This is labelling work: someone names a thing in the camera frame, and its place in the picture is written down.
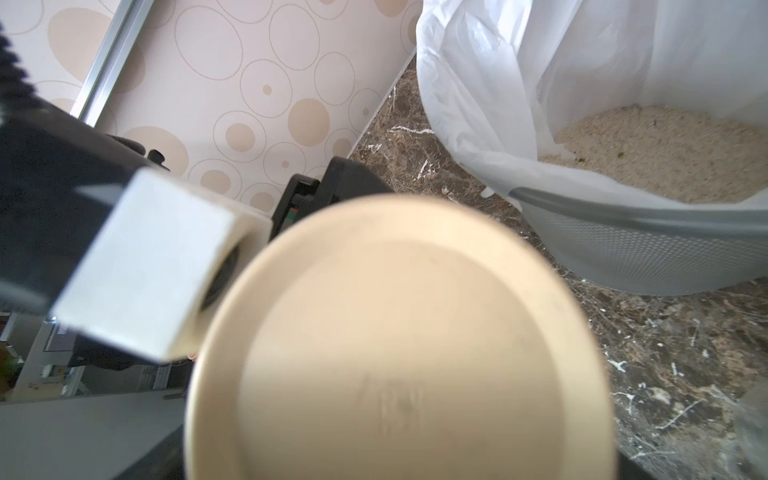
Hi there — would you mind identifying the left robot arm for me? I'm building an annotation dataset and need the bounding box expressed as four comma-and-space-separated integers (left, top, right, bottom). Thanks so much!
1, 25, 393, 315

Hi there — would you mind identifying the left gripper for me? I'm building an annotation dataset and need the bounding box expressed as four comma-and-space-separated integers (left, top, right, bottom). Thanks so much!
270, 156, 393, 240

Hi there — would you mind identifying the metal trash bucket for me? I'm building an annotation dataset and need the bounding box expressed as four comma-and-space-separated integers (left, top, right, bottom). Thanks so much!
510, 188, 767, 296

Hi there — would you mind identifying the glass rice jar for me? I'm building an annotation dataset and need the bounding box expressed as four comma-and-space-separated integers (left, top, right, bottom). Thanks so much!
733, 379, 768, 477
182, 193, 619, 480

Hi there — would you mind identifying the white plastic bin liner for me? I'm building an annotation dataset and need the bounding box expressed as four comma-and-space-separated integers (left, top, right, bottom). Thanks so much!
416, 1, 767, 210

